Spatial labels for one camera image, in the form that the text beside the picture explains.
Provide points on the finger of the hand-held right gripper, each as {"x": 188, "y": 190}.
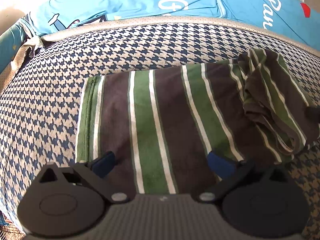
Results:
{"x": 314, "y": 114}

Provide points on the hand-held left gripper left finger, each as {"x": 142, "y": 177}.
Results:
{"x": 103, "y": 163}

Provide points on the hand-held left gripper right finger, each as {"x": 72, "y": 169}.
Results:
{"x": 221, "y": 166}

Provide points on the green brown striped t-shirt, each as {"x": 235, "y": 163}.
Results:
{"x": 170, "y": 120}

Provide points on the houndstooth bed mat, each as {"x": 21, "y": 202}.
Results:
{"x": 50, "y": 100}

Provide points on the blue pillow with script print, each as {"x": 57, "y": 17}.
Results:
{"x": 262, "y": 12}

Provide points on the blue pillow with star print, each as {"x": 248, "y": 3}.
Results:
{"x": 125, "y": 0}

